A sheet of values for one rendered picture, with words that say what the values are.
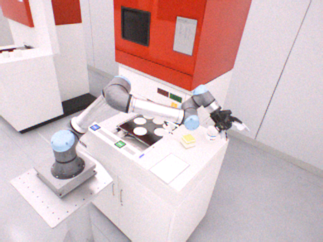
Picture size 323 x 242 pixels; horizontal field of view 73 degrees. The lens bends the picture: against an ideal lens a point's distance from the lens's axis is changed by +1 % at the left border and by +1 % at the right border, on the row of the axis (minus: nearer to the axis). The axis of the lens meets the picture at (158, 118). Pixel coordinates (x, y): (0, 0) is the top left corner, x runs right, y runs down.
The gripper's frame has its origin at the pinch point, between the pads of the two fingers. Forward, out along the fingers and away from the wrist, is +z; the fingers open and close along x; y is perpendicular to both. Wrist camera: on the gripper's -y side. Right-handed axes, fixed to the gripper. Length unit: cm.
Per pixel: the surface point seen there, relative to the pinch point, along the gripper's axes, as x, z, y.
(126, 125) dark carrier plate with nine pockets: -73, -43, -1
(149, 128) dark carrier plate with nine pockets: -63, -30, -9
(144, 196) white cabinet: -58, -2, 35
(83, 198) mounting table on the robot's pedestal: -65, -27, 60
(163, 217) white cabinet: -52, 13, 38
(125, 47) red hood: -55, -93, -39
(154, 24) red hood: -19, -85, -35
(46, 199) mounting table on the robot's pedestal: -75, -40, 72
